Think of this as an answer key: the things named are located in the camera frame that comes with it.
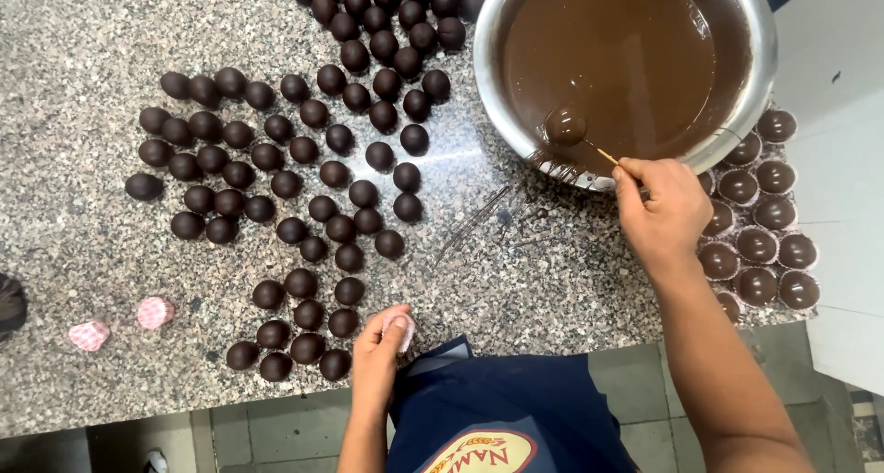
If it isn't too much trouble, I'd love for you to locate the person's right hand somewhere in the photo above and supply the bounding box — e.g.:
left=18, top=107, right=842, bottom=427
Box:
left=612, top=157, right=714, bottom=271

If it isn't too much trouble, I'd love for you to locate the person's left hand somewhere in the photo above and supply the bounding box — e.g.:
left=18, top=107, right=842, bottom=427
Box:
left=351, top=305, right=416, bottom=417

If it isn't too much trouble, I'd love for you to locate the pink checked paper cup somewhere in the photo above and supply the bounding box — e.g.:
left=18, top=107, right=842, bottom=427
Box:
left=382, top=313, right=417, bottom=354
left=136, top=295, right=175, bottom=332
left=67, top=320, right=111, bottom=354

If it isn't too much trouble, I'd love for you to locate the wet chocolate-coated ball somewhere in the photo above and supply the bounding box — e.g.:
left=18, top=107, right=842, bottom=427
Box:
left=543, top=106, right=588, bottom=148

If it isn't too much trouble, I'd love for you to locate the group of bare chocolate balls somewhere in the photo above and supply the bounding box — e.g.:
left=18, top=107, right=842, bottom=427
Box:
left=123, top=0, right=488, bottom=383

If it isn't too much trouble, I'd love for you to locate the dark blue apron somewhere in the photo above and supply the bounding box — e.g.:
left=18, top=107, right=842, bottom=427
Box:
left=384, top=334, right=640, bottom=473

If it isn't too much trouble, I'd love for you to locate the large steel mixing bowl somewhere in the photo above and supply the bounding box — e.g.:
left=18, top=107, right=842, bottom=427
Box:
left=472, top=0, right=780, bottom=193

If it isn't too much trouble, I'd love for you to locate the melted brown chocolate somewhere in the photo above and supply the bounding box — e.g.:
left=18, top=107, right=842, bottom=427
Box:
left=500, top=0, right=754, bottom=177

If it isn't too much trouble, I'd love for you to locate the dark round object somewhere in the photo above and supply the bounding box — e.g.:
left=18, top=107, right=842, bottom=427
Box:
left=0, top=272, right=29, bottom=336

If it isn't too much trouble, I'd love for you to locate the thin wooden skewer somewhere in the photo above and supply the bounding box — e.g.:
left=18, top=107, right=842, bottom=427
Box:
left=585, top=139, right=621, bottom=167

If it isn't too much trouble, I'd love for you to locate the group of chocolates in cups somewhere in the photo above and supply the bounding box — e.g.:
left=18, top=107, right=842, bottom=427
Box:
left=695, top=107, right=822, bottom=326

